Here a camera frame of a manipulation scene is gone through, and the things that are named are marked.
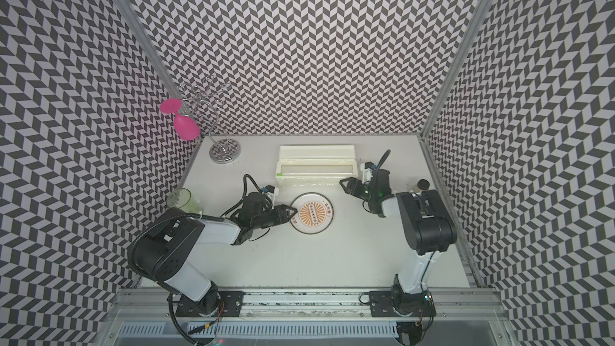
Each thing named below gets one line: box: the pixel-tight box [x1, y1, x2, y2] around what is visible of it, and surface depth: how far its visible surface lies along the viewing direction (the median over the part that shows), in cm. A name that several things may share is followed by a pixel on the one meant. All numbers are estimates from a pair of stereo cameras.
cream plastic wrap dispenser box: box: [275, 144, 359, 187], surface depth 100 cm
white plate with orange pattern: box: [290, 191, 334, 235], surface depth 94 cm
